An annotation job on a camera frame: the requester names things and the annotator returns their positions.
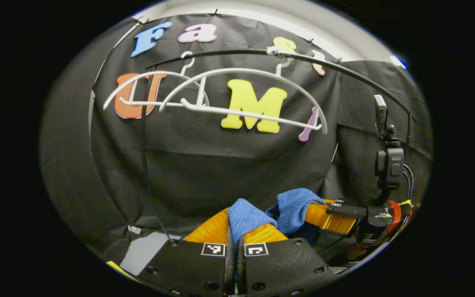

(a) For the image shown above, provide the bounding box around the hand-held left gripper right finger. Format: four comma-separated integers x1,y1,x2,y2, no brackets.
237,223,337,297

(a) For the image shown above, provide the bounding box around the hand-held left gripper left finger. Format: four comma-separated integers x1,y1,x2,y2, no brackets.
136,207,236,297

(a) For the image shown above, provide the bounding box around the blue corduroy shirt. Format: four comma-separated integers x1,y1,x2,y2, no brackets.
226,188,328,248

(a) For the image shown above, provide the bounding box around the black backdrop cloth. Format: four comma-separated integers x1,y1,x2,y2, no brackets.
40,12,434,273

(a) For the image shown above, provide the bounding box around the black camera cable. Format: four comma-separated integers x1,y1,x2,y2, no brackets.
402,164,414,200

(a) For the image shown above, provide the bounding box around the black clothes rail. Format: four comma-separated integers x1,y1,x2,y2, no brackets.
140,49,419,242

